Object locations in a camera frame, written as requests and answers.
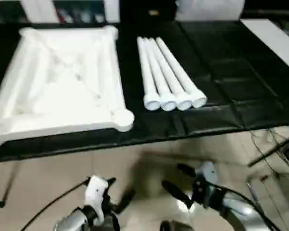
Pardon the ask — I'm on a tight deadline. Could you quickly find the white plastic table leg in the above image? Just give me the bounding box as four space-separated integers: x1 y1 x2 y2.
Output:
143 37 178 112
136 36 162 111
155 36 207 109
149 37 193 111

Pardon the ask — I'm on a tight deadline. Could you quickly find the white plastic table top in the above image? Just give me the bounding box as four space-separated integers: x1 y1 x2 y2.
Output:
0 26 135 150

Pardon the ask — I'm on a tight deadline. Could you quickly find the black work mat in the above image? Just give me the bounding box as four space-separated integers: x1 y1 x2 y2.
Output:
0 19 289 162

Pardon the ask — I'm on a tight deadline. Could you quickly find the white flat board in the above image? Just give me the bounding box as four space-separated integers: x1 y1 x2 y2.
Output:
240 18 289 76

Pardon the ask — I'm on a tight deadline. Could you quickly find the grey cushion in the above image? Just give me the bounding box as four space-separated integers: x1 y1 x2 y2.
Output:
176 0 246 22

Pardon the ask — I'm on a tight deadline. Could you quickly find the black box with yellow label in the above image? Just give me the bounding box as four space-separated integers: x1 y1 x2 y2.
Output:
120 0 178 23

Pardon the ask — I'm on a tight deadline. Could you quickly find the white glass-door cabinet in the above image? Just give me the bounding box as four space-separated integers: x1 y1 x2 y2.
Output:
21 0 121 25

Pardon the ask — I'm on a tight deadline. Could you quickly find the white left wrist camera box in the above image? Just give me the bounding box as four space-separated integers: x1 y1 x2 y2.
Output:
85 175 109 223

